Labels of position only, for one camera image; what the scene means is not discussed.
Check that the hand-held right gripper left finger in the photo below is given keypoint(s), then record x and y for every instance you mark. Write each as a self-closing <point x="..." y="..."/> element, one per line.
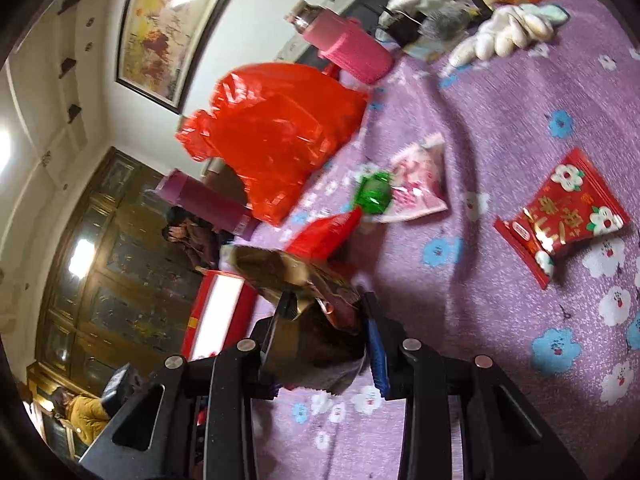
<point x="284" y="310"/>

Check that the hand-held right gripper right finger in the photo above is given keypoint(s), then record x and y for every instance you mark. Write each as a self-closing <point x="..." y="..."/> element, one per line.
<point x="375" y="355"/>

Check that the gold brown snack packet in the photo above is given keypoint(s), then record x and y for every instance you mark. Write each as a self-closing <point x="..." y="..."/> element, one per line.
<point x="280" y="265"/>

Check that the red cardboard box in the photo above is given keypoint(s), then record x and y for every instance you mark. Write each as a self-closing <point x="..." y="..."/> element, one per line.
<point x="220" y="310"/>

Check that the green snack packet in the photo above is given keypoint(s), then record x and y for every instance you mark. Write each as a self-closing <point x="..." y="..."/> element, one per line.
<point x="372" y="192"/>

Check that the pink snack packet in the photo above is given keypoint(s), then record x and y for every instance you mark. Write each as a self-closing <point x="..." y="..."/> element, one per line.
<point x="420" y="180"/>

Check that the red flowered snack packet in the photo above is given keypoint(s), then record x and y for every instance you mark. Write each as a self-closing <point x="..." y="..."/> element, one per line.
<point x="555" y="220"/>

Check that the plain shiny red snack packet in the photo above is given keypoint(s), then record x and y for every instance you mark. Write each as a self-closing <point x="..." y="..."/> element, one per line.
<point x="325" y="235"/>

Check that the dark wooden cabinet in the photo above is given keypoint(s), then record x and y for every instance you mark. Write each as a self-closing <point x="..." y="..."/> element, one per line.
<point x="125" y="285"/>

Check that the purple thermos flask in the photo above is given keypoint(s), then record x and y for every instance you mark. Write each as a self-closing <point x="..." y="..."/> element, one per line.
<point x="200" y="195"/>

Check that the red plastic bag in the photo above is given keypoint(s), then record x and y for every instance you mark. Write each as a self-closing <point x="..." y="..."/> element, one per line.
<point x="270" y="135"/>

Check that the purple floral tablecloth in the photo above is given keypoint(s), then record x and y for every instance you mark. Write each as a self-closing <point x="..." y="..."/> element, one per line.
<point x="500" y="125"/>

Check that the pink sleeved bottle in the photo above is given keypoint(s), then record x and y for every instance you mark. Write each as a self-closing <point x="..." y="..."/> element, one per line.
<point x="350" y="45"/>

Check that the grey fuzzy glove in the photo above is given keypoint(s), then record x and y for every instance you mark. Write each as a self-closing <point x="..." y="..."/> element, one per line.
<point x="445" y="24"/>

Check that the pile of white gloves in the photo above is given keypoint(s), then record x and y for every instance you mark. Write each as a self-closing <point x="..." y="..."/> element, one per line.
<point x="500" y="35"/>

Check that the dark wall bracket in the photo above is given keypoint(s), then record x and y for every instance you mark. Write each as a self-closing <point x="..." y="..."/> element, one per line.
<point x="66" y="6"/>
<point x="67" y="66"/>
<point x="75" y="111"/>

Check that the framed wall painting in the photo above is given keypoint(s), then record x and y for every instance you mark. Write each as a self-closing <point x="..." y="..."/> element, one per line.
<point x="160" y="25"/>

